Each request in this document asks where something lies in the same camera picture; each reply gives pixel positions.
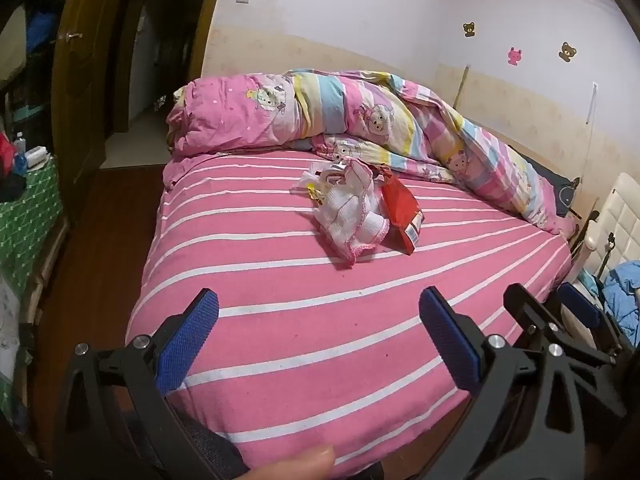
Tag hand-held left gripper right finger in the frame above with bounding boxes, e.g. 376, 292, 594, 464
415, 286, 587, 480

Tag wooden door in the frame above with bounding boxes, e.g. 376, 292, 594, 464
50, 0, 147, 223

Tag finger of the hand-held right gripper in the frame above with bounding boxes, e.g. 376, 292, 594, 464
556, 281, 633, 356
502, 283, 628, 418

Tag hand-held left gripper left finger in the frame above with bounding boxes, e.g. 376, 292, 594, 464
52, 287, 221, 478

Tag white padded chair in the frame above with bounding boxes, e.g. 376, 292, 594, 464
582, 172, 640, 281

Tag pink printed quilt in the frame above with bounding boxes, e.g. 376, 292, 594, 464
166, 69, 577, 236

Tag yellow stick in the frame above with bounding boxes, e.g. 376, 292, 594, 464
456, 65, 471, 111

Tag dark blue pillow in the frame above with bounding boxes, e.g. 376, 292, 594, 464
515, 147, 582, 219

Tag person's left hand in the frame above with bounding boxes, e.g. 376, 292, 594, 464
235, 444, 337, 480

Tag dark mesh fabric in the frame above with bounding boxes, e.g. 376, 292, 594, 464
127, 402, 251, 480

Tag red snack packet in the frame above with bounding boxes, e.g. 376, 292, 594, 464
377, 169, 426, 256

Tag wooden door frame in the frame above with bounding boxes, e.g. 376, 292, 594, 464
186, 0, 232, 86

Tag bed with pink striped sheet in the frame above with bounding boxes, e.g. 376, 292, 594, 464
125, 149, 573, 480

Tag blue clothes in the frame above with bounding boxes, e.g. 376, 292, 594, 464
601, 260, 640, 351

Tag white wall strip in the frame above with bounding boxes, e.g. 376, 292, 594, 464
585, 81, 599, 126

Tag black strap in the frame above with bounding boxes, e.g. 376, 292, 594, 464
601, 232, 617, 272

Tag translucent white plastic bag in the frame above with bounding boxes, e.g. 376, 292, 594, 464
294, 161, 348, 196

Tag white pink-trimmed cloth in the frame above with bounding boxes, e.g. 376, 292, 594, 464
312, 159, 391, 266

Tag green patterned table cloth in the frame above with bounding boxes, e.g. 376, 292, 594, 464
0, 155, 64, 293

